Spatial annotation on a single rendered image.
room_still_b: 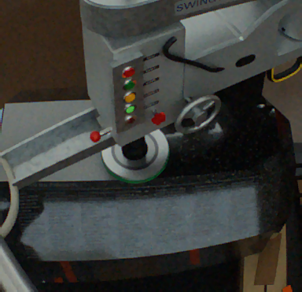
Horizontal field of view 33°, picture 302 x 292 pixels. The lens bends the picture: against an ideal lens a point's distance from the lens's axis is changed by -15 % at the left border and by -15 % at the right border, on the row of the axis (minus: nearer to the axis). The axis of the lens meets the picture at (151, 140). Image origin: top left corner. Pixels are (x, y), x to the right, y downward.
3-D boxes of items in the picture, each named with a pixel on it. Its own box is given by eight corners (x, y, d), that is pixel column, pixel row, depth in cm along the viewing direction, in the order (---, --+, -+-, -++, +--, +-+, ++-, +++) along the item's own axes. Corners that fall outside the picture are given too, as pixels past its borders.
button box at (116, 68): (139, 114, 158) (138, 48, 133) (144, 122, 156) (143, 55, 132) (112, 127, 156) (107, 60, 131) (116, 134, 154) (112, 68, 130)
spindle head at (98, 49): (189, 56, 186) (192, -28, 148) (226, 104, 176) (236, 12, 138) (87, 98, 177) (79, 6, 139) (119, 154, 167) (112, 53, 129)
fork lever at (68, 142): (184, 68, 188) (185, 58, 184) (216, 111, 179) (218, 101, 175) (-1, 153, 169) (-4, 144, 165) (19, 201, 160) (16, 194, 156)
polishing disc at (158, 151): (114, 116, 201) (114, 114, 200) (176, 132, 197) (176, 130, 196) (93, 169, 190) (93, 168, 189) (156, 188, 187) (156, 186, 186)
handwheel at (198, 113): (203, 97, 174) (205, 67, 161) (221, 122, 169) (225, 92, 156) (158, 116, 170) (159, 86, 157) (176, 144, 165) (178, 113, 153)
